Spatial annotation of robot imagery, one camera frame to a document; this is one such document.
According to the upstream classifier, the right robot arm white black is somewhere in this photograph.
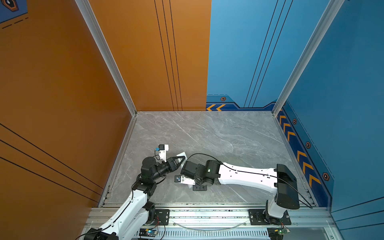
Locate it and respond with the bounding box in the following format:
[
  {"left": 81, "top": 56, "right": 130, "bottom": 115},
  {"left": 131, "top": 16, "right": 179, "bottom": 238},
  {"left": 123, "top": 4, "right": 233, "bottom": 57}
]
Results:
[{"left": 175, "top": 160, "right": 300, "bottom": 225}]

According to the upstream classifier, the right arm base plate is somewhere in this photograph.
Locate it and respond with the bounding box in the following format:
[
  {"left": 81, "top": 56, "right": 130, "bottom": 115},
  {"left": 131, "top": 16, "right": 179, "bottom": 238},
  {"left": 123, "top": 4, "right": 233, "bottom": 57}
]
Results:
[{"left": 248, "top": 209, "right": 292, "bottom": 226}]

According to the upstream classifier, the right aluminium corner post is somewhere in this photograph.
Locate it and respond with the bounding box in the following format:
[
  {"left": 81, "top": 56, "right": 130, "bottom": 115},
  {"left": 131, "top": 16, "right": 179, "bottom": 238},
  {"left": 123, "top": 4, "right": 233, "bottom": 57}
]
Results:
[{"left": 272, "top": 0, "right": 345, "bottom": 117}]

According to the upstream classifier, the aluminium corner post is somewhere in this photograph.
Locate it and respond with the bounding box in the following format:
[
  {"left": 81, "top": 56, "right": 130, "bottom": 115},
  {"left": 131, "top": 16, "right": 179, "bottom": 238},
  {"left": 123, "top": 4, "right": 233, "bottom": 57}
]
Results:
[
  {"left": 272, "top": 0, "right": 345, "bottom": 117},
  {"left": 74, "top": 0, "right": 138, "bottom": 117}
]

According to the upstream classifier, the green circuit board left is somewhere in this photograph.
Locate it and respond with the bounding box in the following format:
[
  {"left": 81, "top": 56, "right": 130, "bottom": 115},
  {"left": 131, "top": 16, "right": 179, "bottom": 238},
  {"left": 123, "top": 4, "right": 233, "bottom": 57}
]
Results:
[{"left": 138, "top": 228, "right": 159, "bottom": 240}]

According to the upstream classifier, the white remote control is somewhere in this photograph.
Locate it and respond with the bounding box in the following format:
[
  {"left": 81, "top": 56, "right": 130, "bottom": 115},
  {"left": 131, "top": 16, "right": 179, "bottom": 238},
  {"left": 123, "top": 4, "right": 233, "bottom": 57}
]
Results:
[{"left": 177, "top": 152, "right": 187, "bottom": 160}]

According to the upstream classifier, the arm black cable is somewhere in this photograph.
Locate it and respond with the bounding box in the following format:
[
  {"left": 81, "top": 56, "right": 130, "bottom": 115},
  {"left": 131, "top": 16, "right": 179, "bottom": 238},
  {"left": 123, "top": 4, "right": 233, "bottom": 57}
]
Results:
[
  {"left": 74, "top": 154, "right": 167, "bottom": 240},
  {"left": 182, "top": 152, "right": 313, "bottom": 209}
]

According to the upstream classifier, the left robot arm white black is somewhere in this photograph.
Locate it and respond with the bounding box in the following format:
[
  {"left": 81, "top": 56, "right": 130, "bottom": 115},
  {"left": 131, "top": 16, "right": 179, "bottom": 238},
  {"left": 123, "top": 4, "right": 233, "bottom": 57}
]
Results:
[{"left": 78, "top": 153, "right": 187, "bottom": 240}]

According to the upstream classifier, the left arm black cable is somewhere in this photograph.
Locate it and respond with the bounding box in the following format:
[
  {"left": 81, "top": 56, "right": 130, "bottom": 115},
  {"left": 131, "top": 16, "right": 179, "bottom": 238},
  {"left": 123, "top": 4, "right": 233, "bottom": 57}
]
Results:
[{"left": 74, "top": 154, "right": 167, "bottom": 240}]

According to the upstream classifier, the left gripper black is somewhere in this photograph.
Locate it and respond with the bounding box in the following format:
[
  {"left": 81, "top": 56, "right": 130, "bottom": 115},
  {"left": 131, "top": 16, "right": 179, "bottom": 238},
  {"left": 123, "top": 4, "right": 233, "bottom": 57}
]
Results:
[{"left": 151, "top": 156, "right": 185, "bottom": 184}]

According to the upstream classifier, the left aluminium corner post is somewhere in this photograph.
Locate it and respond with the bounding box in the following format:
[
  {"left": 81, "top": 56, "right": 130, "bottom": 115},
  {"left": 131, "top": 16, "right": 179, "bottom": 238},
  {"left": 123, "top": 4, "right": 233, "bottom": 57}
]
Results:
[{"left": 74, "top": 0, "right": 138, "bottom": 117}]

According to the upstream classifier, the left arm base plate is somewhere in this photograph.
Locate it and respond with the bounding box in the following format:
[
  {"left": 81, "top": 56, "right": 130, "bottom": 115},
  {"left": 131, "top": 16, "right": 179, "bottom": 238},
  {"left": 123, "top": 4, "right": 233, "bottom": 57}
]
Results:
[{"left": 145, "top": 209, "right": 170, "bottom": 226}]

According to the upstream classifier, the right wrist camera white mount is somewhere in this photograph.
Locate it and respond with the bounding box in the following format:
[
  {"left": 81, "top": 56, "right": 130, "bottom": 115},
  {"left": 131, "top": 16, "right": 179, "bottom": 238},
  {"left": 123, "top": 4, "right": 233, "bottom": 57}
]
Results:
[{"left": 174, "top": 175, "right": 196, "bottom": 186}]

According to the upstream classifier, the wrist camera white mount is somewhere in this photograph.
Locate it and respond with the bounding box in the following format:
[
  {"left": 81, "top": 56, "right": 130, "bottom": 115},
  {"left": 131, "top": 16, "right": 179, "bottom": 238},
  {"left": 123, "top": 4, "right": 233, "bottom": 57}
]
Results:
[
  {"left": 155, "top": 145, "right": 169, "bottom": 162},
  {"left": 174, "top": 175, "right": 196, "bottom": 186}
]

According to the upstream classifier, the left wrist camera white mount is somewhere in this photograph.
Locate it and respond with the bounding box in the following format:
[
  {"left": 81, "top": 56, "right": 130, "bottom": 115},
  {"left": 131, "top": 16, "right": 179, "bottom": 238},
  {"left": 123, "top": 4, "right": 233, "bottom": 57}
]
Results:
[{"left": 155, "top": 145, "right": 169, "bottom": 162}]

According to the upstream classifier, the circuit board right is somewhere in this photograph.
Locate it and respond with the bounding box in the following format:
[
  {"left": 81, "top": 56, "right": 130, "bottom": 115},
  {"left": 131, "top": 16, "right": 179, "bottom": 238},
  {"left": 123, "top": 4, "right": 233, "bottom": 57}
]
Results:
[{"left": 267, "top": 228, "right": 291, "bottom": 240}]

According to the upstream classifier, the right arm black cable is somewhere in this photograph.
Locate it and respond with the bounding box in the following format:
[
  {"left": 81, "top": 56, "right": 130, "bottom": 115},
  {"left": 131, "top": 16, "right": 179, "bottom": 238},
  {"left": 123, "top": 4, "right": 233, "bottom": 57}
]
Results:
[{"left": 182, "top": 152, "right": 313, "bottom": 209}]

